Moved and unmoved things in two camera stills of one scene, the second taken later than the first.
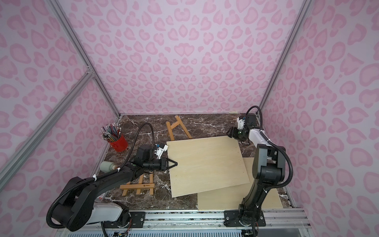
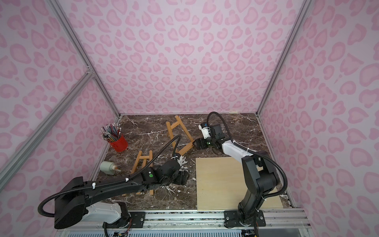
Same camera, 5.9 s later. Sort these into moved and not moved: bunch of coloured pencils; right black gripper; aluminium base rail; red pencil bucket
Moved: right black gripper
Not moved: aluminium base rail; bunch of coloured pencils; red pencil bucket
